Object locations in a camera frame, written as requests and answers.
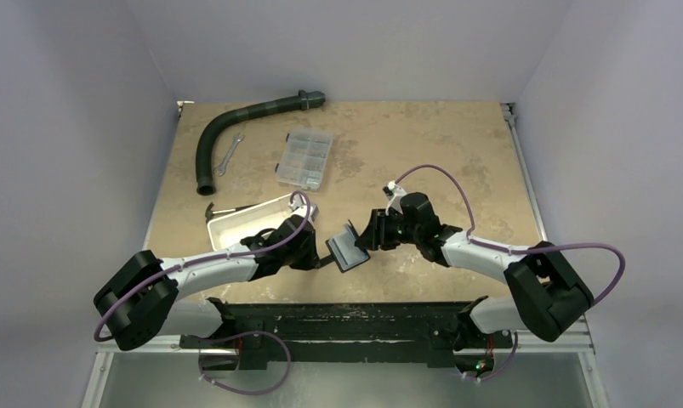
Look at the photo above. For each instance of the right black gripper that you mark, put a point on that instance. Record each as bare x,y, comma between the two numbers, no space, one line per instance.
377,229

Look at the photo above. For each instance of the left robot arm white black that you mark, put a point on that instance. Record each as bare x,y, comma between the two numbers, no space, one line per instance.
137,303

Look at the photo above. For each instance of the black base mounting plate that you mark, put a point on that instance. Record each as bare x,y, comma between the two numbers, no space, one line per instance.
250,328

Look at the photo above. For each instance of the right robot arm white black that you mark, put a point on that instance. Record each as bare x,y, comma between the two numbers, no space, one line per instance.
546,293

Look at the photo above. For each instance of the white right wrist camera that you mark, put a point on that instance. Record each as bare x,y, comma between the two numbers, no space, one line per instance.
394,193

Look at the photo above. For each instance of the black leather card holder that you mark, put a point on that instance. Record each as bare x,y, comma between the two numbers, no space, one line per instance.
343,250

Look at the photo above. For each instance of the silver wrench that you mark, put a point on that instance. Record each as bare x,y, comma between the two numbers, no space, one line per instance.
220,170

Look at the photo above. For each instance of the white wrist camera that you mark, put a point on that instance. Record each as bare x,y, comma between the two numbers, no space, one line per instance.
394,193
302,209

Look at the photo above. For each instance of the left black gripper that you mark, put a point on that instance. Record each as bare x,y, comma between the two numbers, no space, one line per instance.
311,259

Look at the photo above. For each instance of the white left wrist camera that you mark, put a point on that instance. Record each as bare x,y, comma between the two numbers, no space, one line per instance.
302,209

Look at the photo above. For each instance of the white rectangular tray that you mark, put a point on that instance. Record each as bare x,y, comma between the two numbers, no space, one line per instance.
227,230

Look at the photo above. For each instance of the small black hammer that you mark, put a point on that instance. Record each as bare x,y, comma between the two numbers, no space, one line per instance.
211,213

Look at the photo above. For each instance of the clear plastic screw box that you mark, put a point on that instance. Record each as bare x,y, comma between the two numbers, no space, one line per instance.
304,159

